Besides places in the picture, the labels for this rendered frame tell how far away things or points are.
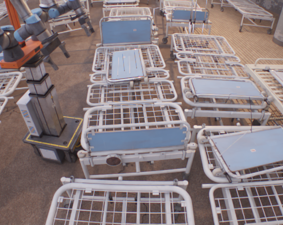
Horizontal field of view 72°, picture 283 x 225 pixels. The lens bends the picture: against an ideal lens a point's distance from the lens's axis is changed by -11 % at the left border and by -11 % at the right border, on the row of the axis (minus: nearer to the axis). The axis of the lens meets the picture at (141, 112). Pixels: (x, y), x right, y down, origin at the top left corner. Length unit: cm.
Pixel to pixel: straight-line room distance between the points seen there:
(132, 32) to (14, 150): 217
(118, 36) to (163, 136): 202
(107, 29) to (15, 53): 184
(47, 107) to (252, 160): 168
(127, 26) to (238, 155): 229
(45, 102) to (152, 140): 95
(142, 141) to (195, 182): 78
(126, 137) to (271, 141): 115
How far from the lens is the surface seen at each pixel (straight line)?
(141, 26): 321
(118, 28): 320
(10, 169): 251
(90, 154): 164
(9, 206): 226
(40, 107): 201
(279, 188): 241
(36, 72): 183
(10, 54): 162
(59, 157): 223
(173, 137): 158
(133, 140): 155
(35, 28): 132
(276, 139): 197
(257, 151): 177
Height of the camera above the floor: 176
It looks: 40 degrees down
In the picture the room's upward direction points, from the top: straight up
